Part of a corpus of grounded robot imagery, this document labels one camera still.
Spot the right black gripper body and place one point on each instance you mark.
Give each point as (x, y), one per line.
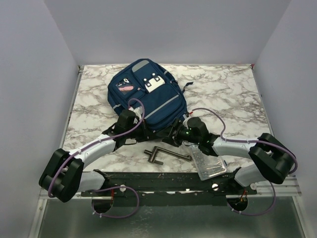
(184, 134)

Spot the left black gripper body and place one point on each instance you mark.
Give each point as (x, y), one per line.
(140, 133)

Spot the pink eraser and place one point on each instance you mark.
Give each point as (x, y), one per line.
(126, 89)

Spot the navy blue student backpack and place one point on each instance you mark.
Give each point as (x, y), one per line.
(154, 87)

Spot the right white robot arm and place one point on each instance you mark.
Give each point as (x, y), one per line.
(272, 161)

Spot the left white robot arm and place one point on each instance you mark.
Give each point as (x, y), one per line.
(62, 175)

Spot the clear plastic pencil case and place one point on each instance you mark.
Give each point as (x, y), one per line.
(207, 166)

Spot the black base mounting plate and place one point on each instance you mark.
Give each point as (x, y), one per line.
(169, 200)

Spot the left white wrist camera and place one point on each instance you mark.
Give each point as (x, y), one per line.
(139, 112)

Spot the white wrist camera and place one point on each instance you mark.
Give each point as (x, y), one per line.
(139, 112)
(186, 116)

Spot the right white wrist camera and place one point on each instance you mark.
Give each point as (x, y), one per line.
(186, 116)

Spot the aluminium rail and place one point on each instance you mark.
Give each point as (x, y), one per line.
(272, 188)

